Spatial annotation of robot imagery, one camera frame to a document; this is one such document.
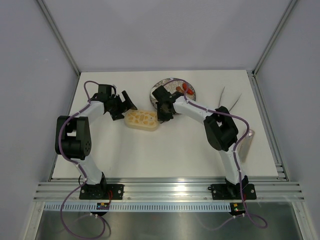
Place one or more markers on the left circuit board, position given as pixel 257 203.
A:
pixel 103 206

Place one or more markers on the round speckled grey plate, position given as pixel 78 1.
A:
pixel 170 85

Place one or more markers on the metal tongs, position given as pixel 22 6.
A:
pixel 228 99

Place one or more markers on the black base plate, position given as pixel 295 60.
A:
pixel 110 191
pixel 232 192

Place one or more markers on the beige lunch box lid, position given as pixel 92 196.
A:
pixel 141 115

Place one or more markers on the aluminium front rail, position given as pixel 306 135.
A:
pixel 171 190

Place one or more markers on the beige lunch box base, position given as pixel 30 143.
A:
pixel 149 126

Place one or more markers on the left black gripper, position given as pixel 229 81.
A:
pixel 127 104

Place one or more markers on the right side aluminium rail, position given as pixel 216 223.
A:
pixel 272 141

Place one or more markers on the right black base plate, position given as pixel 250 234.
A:
pixel 232 192

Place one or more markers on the white slotted cable duct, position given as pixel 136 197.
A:
pixel 194 207

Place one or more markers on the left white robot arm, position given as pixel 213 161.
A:
pixel 73 138

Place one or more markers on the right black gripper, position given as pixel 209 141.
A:
pixel 161 118

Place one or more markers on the clear plastic tongs holder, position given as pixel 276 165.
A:
pixel 245 146

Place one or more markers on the left black camera box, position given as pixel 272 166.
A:
pixel 107 89

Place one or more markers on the left aluminium frame post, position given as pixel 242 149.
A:
pixel 57 34

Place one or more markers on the right circuit board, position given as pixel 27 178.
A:
pixel 237 209

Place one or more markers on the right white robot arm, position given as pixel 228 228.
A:
pixel 220 129

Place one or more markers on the aluminium frame post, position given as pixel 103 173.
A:
pixel 275 35
pixel 57 34

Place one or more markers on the black camera box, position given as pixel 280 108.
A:
pixel 107 89
pixel 161 94

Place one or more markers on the red sausage toy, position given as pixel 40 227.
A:
pixel 187 89

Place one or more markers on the right aluminium frame post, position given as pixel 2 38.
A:
pixel 275 35

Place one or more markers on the circuit board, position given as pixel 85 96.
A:
pixel 237 209
pixel 103 206

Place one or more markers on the aluminium rail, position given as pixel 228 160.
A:
pixel 171 190
pixel 272 141

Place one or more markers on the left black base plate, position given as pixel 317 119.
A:
pixel 110 191

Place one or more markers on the right black camera box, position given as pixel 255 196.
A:
pixel 161 94

